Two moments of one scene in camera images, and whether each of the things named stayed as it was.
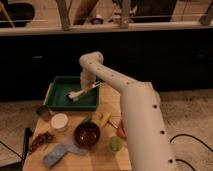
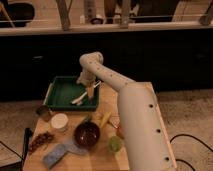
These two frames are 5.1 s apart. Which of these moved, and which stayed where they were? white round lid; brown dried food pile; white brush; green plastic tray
Moved: white brush
Stayed: brown dried food pile; green plastic tray; white round lid
